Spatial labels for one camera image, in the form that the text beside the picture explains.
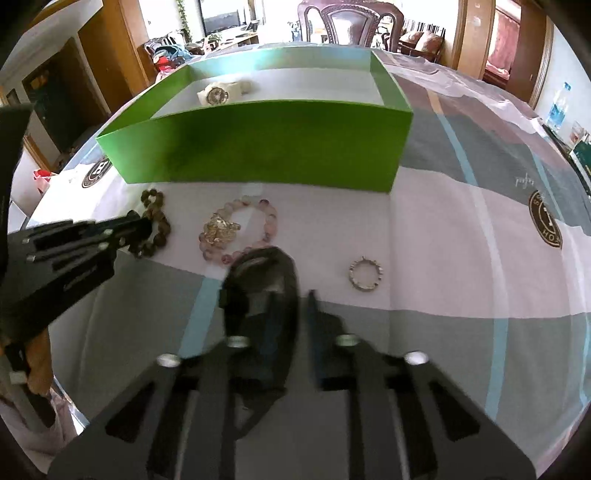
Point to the flat screen television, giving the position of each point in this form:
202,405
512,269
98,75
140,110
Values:
219,15

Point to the carved wooden dining chair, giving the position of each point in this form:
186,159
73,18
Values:
353,23

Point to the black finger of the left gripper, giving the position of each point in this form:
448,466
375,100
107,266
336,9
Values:
118,232

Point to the black strap wrist watch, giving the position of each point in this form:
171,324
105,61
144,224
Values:
260,301

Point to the clear plastic water bottle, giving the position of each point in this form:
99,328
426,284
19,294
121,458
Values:
557,112

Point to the green cardboard box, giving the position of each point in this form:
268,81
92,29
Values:
330,116

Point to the plaid bed sheet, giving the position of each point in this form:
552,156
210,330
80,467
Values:
479,256

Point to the dark green gift box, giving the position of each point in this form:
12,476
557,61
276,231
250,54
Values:
581,155

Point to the brown leather armchair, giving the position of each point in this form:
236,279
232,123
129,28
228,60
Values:
423,44

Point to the white wrist watch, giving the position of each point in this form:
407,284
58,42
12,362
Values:
220,93

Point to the wooden tv cabinet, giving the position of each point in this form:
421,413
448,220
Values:
217,43

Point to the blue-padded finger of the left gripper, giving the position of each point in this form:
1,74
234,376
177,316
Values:
61,235

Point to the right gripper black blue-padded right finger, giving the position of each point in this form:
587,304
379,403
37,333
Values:
406,418

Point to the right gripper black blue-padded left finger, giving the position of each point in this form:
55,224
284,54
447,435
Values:
175,421

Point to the chair piled with clothes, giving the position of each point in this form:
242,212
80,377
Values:
166,57

